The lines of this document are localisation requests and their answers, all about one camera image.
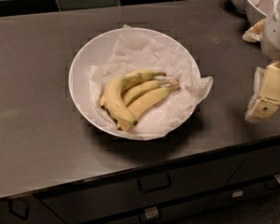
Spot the curved yellow banana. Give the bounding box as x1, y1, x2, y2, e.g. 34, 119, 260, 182
104, 73, 142, 127

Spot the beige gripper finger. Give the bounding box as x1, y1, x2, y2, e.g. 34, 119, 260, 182
245, 61, 280, 123

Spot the black drawer handle left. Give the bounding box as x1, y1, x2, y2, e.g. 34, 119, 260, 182
7, 199, 30, 221

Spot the dark drawer front centre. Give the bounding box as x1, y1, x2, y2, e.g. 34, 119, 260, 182
39, 154, 245, 224

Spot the large white bowl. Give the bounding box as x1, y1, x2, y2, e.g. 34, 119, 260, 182
67, 27, 202, 141

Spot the white label lower drawer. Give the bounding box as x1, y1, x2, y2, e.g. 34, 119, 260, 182
145, 206, 160, 219

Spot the black drawer handle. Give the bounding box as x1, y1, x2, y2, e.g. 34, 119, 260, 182
7, 199, 30, 221
137, 173, 172, 193

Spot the small white label drawer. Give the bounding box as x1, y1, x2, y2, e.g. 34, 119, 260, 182
232, 190, 244, 198

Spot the back yellow banana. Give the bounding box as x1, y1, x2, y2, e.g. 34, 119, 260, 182
107, 69, 169, 105

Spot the lower yellow banana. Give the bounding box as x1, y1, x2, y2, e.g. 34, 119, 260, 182
128, 85, 180, 119

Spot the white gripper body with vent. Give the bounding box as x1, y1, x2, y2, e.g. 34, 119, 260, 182
260, 0, 280, 60

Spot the white crumpled paper liner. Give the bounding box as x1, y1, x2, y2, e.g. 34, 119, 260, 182
90, 25, 213, 140

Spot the white bowl top right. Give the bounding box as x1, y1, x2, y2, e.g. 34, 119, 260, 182
245, 0, 278, 25

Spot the black drawer handle centre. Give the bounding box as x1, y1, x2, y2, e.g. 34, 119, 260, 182
137, 173, 172, 193

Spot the middle yellow banana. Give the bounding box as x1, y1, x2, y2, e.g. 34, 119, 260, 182
121, 78, 179, 106

